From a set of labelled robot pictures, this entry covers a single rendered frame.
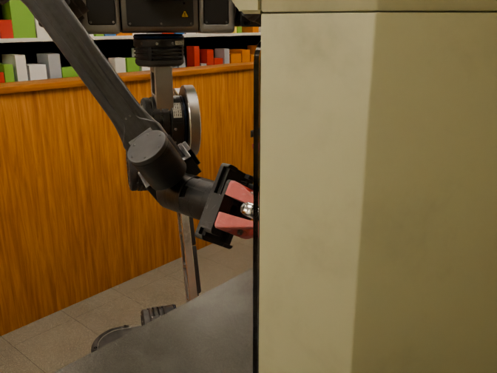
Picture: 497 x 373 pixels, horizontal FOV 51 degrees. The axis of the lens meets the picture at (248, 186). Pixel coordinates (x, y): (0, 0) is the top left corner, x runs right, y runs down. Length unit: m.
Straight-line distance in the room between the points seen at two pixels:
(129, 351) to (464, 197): 0.54
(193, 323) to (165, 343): 0.06
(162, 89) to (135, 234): 1.68
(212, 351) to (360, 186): 0.44
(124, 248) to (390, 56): 2.65
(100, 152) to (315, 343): 2.32
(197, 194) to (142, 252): 2.40
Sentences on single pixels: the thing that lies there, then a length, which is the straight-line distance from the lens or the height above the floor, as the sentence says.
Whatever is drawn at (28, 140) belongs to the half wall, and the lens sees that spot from 2.55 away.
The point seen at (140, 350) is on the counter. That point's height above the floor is 0.94.
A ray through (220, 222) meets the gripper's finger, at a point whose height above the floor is 1.17.
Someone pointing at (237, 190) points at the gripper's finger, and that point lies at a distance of 0.64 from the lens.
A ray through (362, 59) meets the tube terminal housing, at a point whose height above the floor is 1.38.
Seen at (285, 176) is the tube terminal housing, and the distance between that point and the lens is 0.48.
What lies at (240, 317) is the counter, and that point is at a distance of 0.88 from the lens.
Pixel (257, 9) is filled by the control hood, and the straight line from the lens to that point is 0.48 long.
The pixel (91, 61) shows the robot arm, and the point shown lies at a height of 1.35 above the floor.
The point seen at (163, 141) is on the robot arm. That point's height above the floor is 1.26.
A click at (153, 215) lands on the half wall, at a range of 3.05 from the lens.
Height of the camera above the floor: 1.40
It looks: 18 degrees down
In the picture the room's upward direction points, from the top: straight up
